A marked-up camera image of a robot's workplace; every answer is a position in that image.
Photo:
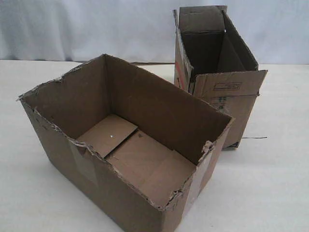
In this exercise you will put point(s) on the torn cardboard box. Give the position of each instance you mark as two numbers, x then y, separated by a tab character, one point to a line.
139	147

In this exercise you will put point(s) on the tall cardboard box with flaps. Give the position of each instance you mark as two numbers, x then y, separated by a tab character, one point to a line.
213	63

